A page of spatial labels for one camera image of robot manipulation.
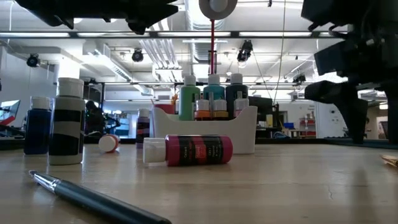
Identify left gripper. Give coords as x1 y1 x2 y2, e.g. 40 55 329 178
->
73 0 180 35

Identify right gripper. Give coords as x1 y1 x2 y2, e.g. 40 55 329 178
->
304 29 398 144

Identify large green paint bottle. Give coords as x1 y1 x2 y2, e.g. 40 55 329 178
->
178 75 201 121

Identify large light teal paint bottle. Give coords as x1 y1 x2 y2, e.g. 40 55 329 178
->
203 73 226 102

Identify purple paint bottle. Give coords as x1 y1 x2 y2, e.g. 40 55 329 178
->
136 108 151 149

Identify orange paint bottle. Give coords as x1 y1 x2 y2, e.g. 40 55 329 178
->
194 99 211 121

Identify large dark teal paint bottle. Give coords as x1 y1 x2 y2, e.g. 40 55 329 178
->
224 73 249 121

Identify grey paint bottle black label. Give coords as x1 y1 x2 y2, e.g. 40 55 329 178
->
48 77 86 166

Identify yellow paint bottle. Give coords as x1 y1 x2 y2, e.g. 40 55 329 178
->
213 99 229 121

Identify pink paint bottle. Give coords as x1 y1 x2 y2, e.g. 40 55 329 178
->
233 98 250 118

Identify magenta paint bottle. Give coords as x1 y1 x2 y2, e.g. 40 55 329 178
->
142 134 234 167

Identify dark blue paint bottle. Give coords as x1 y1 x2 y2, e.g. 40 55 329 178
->
24 96 52 156

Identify red paint bottle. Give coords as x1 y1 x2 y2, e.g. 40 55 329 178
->
98 134 121 154

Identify black ceiling spotlight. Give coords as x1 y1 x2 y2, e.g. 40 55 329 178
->
236 39 254 63
26 53 40 68
292 73 307 85
131 48 145 63

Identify background rack red bins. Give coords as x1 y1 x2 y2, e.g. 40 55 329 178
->
298 117 318 138

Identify black background monitor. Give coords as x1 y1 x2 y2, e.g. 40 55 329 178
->
248 95 274 114

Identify person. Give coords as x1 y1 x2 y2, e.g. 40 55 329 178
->
84 100 105 136

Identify white plastic bin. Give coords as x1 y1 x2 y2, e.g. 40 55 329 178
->
152 105 258 156

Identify tilted background screen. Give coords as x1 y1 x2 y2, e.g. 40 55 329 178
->
0 99 20 125

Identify black background workstation frame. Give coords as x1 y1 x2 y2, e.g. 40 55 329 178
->
58 81 312 114

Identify black aluminium rig frame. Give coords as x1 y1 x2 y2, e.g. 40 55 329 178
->
0 30 398 151

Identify hanging ceiling cord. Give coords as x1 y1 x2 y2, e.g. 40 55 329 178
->
272 0 287 105

